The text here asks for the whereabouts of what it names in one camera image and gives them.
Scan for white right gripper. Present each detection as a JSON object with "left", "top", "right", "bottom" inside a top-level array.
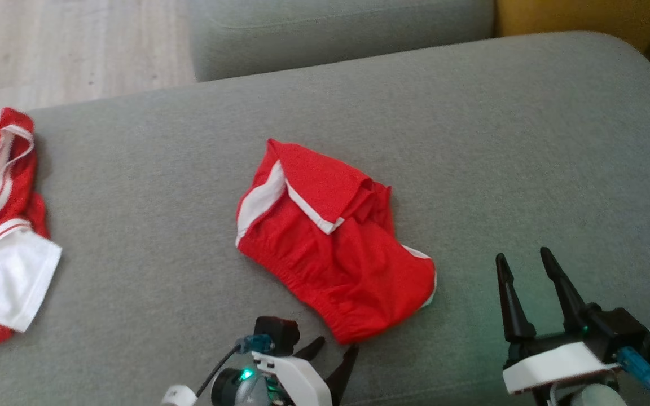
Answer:
[{"left": 496, "top": 246, "right": 623, "bottom": 395}]

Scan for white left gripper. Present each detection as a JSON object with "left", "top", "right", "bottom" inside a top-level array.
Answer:
[{"left": 210, "top": 337, "right": 359, "bottom": 406}]

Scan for red shorts with white trim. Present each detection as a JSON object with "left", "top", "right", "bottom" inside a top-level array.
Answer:
[{"left": 235, "top": 138, "right": 437, "bottom": 346}]

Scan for large grey sofa seat cushion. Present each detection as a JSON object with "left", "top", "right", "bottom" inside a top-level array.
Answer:
[{"left": 0, "top": 31, "right": 650, "bottom": 406}]

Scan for wide yellow sofa backrest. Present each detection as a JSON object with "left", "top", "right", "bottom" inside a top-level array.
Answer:
[{"left": 495, "top": 0, "right": 650, "bottom": 54}]

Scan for grey sofa backrest cushion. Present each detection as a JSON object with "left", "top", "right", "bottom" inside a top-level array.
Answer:
[{"left": 188, "top": 0, "right": 496, "bottom": 83}]

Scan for teal plug left camera cable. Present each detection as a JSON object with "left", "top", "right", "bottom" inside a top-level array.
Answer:
[{"left": 194, "top": 334, "right": 276, "bottom": 396}]

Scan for blue plug right camera cable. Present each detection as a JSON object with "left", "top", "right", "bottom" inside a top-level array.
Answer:
[{"left": 617, "top": 346, "right": 650, "bottom": 406}]

